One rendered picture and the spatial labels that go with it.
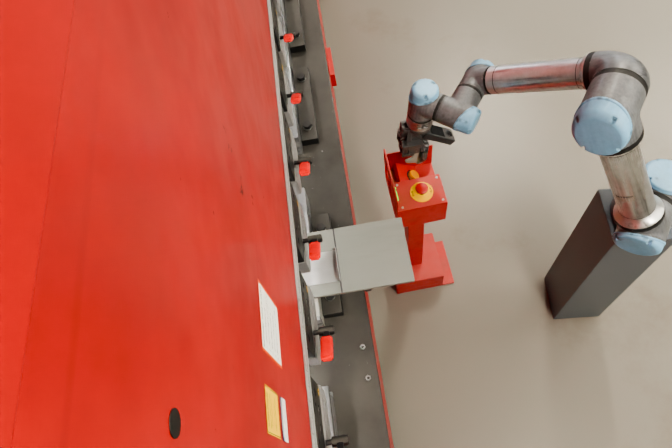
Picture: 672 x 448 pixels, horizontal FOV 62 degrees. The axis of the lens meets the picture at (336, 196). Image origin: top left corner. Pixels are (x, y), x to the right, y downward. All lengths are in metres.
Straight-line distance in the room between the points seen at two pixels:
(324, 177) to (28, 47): 1.50
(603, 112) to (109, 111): 1.06
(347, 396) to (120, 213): 1.19
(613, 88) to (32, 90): 1.18
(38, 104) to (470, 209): 2.46
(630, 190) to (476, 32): 1.98
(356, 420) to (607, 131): 0.88
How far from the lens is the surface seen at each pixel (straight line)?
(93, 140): 0.33
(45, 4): 0.27
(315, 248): 1.13
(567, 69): 1.44
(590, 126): 1.29
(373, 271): 1.43
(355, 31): 3.31
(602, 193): 1.87
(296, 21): 2.10
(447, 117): 1.50
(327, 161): 1.74
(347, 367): 1.49
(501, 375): 2.40
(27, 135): 0.23
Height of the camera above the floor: 2.33
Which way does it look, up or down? 61 degrees down
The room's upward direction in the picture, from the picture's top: 14 degrees counter-clockwise
